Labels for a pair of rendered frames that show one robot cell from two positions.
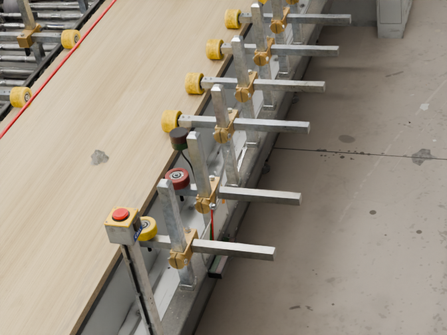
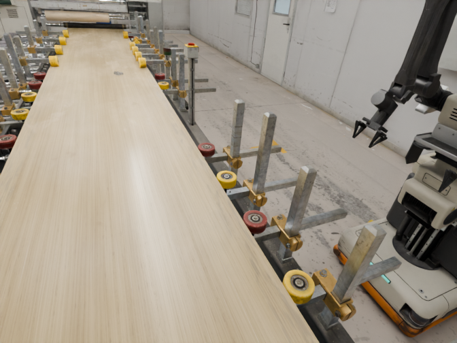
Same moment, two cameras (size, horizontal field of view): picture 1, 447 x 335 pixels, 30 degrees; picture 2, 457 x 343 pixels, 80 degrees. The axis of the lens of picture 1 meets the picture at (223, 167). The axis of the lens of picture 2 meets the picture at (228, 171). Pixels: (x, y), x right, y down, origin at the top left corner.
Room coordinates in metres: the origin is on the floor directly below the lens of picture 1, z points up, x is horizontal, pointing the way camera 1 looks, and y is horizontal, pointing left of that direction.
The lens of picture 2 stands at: (0.25, 1.45, 1.52)
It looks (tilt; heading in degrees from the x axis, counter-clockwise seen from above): 34 degrees down; 311
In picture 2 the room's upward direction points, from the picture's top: 5 degrees clockwise
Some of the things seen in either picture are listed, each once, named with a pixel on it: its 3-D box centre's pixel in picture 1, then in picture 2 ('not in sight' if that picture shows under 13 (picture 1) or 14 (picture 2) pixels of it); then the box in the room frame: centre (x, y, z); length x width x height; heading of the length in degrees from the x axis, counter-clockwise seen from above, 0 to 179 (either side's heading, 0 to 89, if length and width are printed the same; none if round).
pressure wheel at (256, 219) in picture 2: not in sight; (253, 229); (0.61, 0.88, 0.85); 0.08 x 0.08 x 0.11
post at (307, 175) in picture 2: not in sight; (292, 225); (0.52, 0.78, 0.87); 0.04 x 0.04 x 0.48; 66
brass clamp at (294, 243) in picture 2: not in sight; (285, 232); (0.54, 0.77, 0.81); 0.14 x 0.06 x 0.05; 156
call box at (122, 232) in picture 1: (124, 226); (191, 52); (1.66, 0.28, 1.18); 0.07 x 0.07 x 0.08; 66
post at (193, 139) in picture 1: (205, 193); (174, 79); (2.12, 0.07, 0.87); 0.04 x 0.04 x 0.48; 66
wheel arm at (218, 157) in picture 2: not in sight; (243, 154); (0.99, 0.50, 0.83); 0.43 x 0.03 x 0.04; 66
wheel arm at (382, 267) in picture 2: not in sight; (345, 282); (0.30, 0.80, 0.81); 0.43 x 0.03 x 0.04; 66
